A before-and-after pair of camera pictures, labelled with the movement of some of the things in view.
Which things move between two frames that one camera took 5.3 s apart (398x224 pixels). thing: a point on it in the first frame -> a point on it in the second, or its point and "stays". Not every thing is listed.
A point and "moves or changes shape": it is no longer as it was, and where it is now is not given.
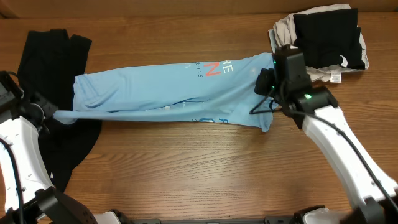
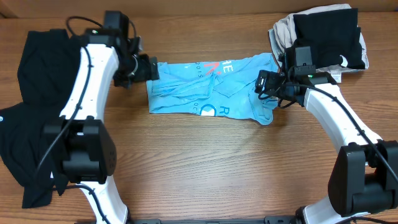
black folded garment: [323, 37] stays
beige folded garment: [283, 32] stays
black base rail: [269, 221] stays
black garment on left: [48, 63] stays
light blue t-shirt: [219, 91] moves or changes shape
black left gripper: [48, 106] -> [150, 71]
